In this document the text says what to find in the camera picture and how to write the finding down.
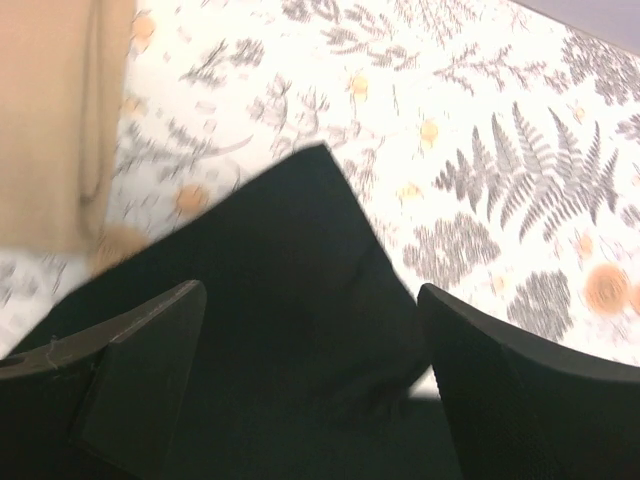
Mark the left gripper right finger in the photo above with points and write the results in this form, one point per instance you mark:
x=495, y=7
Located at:
x=522, y=407

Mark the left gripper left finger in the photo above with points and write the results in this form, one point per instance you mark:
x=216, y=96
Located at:
x=102, y=403

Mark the black t shirt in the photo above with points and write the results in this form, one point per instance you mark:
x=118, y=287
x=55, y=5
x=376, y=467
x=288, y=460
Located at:
x=309, y=344

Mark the floral table mat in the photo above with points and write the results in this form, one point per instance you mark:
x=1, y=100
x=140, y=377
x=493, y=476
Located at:
x=494, y=150

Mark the folded beige t shirt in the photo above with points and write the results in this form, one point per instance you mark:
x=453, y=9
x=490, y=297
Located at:
x=62, y=71

